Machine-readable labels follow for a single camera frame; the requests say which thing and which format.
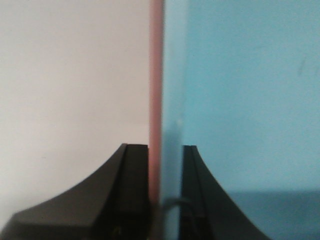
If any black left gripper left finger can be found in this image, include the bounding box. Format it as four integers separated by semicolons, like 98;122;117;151
0;144;151;240

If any pink plastic box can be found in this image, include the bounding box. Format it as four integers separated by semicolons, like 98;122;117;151
148;0;165;205

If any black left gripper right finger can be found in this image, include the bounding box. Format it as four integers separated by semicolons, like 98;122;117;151
179;145;268;240

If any light blue plastic box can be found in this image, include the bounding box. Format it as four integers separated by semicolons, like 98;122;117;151
160;0;320;240

